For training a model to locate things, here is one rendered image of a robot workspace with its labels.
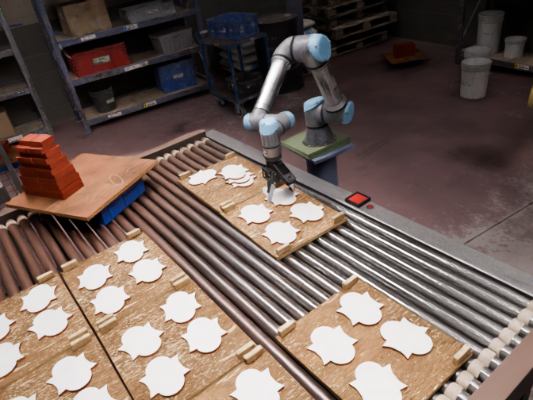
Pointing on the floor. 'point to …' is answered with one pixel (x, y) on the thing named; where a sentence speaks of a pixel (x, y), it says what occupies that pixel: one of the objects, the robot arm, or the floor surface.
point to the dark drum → (284, 21)
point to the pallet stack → (349, 21)
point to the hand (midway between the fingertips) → (281, 197)
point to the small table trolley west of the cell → (231, 71)
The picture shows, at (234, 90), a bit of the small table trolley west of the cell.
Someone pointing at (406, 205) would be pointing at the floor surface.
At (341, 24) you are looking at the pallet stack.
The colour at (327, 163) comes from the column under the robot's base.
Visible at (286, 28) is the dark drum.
